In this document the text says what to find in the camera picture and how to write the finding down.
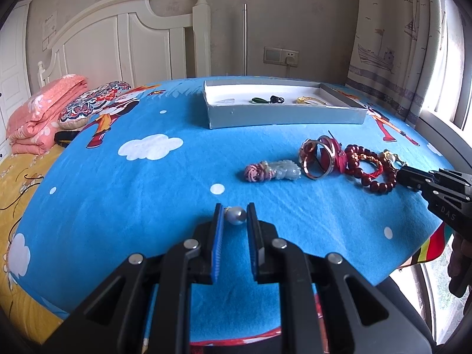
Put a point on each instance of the patterned round pillow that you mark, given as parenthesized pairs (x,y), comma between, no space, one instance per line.
(88,107)

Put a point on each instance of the silver metal pole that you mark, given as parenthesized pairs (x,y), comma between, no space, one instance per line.
(244,40)

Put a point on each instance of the white panelled door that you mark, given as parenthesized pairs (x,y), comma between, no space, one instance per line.
(13,73)

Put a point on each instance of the paper notice on wall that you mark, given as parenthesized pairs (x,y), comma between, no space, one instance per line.
(49,24)

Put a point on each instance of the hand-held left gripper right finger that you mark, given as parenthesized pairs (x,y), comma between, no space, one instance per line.
(252,236)

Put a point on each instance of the black object with yellow trim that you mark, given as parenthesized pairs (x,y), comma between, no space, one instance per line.
(64,137)

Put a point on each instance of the rose gold bangle rings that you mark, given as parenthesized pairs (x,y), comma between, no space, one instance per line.
(305,166)

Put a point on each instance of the grey pearl pendant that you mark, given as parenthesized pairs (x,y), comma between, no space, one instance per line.
(236,217)

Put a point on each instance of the grey wall switch panel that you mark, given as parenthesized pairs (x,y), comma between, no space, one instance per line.
(274,55)

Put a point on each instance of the white wooden headboard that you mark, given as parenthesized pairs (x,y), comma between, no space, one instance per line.
(121,40)

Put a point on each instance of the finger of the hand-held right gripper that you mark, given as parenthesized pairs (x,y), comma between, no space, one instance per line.
(416,173)
(409,182)

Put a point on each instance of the red bangle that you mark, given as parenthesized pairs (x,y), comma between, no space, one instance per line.
(337,158)

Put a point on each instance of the grey box white inside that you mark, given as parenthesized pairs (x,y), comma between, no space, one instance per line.
(284,112)

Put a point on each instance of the grey window ledge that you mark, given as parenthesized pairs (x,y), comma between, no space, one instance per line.
(438,140)

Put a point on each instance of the white wall plug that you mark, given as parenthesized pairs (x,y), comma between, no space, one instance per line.
(291,61)

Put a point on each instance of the yellow printed bedsheet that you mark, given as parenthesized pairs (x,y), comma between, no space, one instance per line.
(22,191)

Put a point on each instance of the ship printed curtain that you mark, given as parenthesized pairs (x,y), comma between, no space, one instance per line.
(398,44)

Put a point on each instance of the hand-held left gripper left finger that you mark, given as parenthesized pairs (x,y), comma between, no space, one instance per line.
(218,236)

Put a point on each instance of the folded pink floral quilt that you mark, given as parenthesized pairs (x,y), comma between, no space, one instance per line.
(40,114)

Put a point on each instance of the person's right hand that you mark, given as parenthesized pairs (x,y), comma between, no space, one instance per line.
(461,258)

